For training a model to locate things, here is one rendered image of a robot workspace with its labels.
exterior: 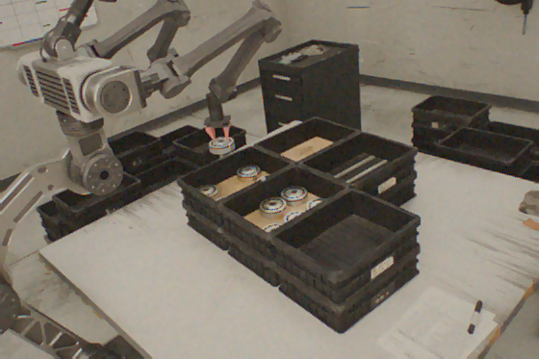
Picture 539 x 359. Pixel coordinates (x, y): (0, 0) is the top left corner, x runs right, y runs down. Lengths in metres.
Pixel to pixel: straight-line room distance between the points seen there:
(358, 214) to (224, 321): 0.61
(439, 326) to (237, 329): 0.61
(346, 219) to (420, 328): 0.46
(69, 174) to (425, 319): 1.24
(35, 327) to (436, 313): 1.38
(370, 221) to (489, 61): 3.37
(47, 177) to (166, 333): 0.64
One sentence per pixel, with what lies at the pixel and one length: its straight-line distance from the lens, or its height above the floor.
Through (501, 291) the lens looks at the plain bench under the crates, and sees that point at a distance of 1.83.
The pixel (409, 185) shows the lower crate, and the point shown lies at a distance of 2.18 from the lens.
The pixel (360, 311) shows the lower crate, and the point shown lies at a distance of 1.66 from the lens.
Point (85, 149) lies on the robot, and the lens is 1.78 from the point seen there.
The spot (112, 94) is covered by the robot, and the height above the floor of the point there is 1.46.
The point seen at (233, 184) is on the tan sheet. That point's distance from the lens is 2.18.
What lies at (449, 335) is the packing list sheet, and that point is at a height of 0.70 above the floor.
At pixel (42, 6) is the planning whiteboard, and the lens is 4.68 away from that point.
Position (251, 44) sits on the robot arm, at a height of 1.46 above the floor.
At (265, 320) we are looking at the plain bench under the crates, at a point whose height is 0.70.
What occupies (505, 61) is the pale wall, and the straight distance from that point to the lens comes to 4.99.
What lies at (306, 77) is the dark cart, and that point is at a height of 0.82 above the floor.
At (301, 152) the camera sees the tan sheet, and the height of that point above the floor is 0.83.
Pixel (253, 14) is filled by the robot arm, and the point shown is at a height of 1.58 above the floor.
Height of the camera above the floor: 1.87
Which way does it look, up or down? 26 degrees down
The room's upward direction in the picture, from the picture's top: 8 degrees counter-clockwise
